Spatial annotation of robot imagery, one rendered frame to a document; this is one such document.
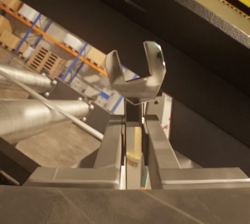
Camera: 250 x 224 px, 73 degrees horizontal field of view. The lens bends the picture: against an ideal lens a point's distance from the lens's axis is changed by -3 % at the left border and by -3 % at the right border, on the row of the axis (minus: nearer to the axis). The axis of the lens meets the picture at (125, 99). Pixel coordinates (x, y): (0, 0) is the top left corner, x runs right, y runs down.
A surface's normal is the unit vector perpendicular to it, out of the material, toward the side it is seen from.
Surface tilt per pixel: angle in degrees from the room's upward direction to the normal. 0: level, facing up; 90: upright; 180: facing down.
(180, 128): 90
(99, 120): 90
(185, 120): 90
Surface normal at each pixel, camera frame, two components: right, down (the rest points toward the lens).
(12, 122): 1.00, -0.06
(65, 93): -0.02, -0.01
